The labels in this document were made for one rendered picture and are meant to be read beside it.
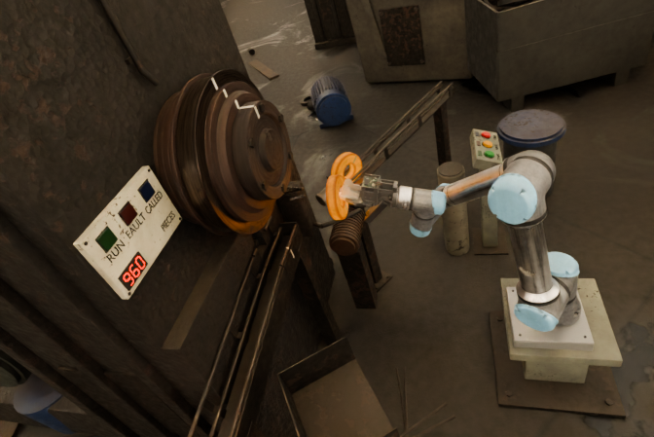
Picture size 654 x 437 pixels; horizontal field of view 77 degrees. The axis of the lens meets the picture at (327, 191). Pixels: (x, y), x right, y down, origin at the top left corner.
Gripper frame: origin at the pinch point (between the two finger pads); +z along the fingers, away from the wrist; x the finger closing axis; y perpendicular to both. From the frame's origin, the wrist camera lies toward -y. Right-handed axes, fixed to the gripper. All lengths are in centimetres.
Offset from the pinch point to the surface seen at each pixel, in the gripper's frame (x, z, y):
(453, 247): -47, -54, -65
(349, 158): -32.3, 0.1, -7.9
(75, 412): 55, 96, -90
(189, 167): 33, 31, 29
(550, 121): -97, -93, -15
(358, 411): 59, -17, -22
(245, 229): 28.6, 21.0, 6.2
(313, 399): 57, -5, -24
